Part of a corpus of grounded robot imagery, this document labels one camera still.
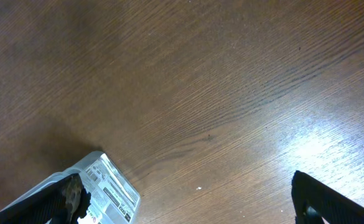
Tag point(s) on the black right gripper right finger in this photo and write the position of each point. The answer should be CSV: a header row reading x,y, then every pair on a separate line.
x,y
314,202

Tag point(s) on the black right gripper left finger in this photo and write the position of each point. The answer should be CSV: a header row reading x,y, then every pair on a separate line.
x,y
63,202

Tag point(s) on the white green medicine box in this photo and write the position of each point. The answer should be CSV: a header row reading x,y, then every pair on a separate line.
x,y
113,199

